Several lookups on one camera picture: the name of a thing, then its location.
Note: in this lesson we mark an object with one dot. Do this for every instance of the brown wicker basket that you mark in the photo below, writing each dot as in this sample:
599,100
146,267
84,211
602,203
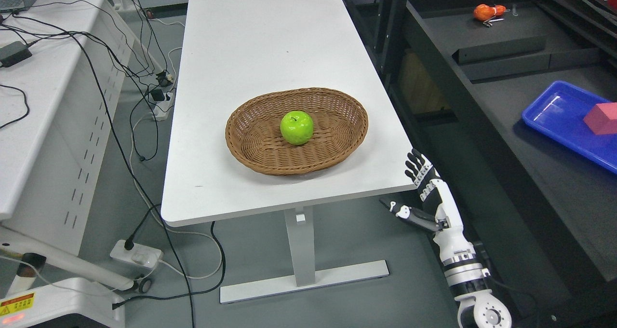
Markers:
253,131

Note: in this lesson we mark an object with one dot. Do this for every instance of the orange toy gourd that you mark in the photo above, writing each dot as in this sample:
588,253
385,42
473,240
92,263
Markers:
484,12

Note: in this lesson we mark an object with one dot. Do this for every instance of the pink foam block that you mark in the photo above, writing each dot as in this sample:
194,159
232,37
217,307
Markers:
602,118

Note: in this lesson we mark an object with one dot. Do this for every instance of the green apple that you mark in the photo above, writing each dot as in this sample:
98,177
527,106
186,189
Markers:
297,127

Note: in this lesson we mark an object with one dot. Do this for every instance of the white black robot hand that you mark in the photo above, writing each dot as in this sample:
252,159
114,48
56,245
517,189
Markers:
439,213

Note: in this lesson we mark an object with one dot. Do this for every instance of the white robot forearm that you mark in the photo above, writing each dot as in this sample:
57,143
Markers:
477,306

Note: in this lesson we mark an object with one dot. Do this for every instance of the white wall power strip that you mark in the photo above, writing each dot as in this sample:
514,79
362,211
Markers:
161,103

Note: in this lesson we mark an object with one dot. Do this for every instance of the black power adapter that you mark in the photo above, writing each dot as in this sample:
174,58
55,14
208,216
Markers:
14,53

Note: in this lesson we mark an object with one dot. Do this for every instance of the black metal shelf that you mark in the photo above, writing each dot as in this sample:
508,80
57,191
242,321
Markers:
546,216

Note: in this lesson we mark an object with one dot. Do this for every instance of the white standing desk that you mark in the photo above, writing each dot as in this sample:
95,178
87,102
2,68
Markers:
236,50

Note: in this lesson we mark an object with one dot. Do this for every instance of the white side desk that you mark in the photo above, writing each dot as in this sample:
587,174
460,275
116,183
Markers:
56,111

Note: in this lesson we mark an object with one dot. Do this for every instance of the blue plastic tray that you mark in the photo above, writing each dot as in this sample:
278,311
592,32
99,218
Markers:
559,112

